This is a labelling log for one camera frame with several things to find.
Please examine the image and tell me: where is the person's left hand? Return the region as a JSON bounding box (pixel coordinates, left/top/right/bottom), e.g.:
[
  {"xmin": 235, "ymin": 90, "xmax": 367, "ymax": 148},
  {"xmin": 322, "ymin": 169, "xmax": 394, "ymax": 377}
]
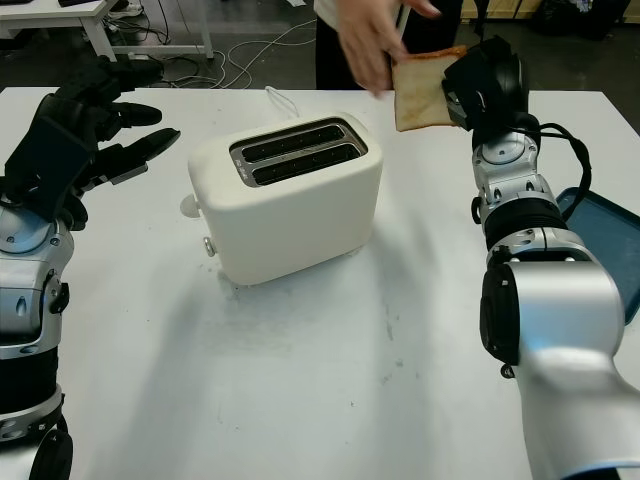
[{"xmin": 402, "ymin": 0, "xmax": 444, "ymax": 20}]

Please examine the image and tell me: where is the person's right hand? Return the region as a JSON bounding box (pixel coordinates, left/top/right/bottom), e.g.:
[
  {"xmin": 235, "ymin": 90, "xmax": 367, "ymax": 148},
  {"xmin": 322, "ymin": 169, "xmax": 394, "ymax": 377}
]
[{"xmin": 337, "ymin": 0, "xmax": 409, "ymax": 99}]

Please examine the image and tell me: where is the white two-slot toaster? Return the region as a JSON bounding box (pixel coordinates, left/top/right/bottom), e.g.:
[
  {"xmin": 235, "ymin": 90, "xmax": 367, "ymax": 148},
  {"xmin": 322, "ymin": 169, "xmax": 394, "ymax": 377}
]
[{"xmin": 179, "ymin": 113, "xmax": 385, "ymax": 287}]

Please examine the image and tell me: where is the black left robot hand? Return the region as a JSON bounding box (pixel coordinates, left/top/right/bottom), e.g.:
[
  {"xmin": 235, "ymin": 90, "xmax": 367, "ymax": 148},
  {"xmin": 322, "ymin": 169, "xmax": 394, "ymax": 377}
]
[{"xmin": 29, "ymin": 57, "xmax": 181, "ymax": 197}]

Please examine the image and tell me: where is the slice of toast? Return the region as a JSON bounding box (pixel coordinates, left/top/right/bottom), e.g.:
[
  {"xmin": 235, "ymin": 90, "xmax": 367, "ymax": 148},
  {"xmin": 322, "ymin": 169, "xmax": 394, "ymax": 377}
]
[{"xmin": 390, "ymin": 44, "xmax": 471, "ymax": 133}]

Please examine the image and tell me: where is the white desk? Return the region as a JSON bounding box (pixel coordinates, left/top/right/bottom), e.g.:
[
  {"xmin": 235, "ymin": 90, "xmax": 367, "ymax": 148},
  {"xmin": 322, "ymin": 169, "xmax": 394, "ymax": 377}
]
[{"xmin": 0, "ymin": 0, "xmax": 216, "ymax": 64}]

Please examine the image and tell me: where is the wooden crate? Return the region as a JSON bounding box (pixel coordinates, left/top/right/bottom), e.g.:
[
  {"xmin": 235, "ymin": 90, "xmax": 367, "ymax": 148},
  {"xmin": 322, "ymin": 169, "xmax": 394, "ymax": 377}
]
[{"xmin": 459, "ymin": 0, "xmax": 539, "ymax": 21}]

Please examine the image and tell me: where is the black bag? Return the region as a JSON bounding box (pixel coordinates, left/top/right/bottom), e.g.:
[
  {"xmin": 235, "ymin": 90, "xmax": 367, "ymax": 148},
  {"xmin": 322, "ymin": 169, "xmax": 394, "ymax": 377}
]
[{"xmin": 529, "ymin": 0, "xmax": 634, "ymax": 44}]

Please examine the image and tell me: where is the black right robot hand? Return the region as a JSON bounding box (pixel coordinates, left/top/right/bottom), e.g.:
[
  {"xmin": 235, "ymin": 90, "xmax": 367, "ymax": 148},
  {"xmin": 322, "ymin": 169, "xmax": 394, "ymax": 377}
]
[{"xmin": 440, "ymin": 35, "xmax": 531, "ymax": 134}]

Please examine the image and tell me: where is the white floor cable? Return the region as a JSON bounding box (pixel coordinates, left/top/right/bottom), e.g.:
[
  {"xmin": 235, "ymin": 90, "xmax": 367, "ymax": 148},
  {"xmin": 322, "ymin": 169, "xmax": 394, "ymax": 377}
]
[{"xmin": 212, "ymin": 22, "xmax": 319, "ymax": 90}]

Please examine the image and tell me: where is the blue plastic tray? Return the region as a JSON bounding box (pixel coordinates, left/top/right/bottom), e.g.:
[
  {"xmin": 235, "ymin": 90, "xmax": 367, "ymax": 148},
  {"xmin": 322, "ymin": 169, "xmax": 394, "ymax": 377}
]
[{"xmin": 554, "ymin": 187, "xmax": 640, "ymax": 329}]

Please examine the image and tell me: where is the person in black trousers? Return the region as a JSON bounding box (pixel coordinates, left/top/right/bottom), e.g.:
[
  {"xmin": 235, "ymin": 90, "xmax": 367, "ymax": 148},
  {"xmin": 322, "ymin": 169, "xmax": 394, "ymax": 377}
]
[{"xmin": 314, "ymin": 0, "xmax": 464, "ymax": 92}]

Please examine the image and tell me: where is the white toaster power cord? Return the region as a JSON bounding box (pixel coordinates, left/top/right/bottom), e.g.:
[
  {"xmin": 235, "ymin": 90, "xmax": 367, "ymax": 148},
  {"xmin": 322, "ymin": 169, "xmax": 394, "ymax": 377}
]
[{"xmin": 264, "ymin": 85, "xmax": 304, "ymax": 121}]

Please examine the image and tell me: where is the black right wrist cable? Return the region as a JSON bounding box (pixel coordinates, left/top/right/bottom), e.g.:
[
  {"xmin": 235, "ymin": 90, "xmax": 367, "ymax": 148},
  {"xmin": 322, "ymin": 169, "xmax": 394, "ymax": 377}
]
[{"xmin": 514, "ymin": 112, "xmax": 592, "ymax": 221}]

